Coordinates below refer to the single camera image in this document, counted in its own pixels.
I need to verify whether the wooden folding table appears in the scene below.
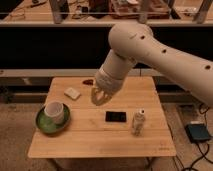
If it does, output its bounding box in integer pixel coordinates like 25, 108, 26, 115
28, 77, 176, 158

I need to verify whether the black foot pedal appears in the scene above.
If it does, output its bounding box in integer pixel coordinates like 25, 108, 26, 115
185, 124, 211, 143

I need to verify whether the small clear plastic bottle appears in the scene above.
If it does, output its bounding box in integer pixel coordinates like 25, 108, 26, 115
132, 109, 145, 136

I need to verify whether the black rectangular phone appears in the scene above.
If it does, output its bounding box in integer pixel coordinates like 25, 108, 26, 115
105, 111, 126, 122

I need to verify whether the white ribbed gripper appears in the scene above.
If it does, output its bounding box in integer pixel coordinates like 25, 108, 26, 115
91, 68, 124, 106

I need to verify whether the green plate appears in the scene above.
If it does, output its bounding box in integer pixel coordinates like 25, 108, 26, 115
35, 104, 71, 135

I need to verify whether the black floor cable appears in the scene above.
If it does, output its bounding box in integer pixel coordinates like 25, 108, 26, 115
166, 103, 213, 171

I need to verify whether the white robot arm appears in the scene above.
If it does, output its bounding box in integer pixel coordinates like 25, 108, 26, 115
91, 23, 213, 107

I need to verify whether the wooden workbench with clutter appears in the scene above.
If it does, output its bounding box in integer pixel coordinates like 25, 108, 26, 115
0, 0, 213, 26

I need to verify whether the white cup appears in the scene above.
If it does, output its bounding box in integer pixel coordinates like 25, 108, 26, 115
44, 101, 64, 124

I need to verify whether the dark red small object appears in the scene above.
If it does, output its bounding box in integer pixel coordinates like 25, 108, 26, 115
82, 79, 94, 86

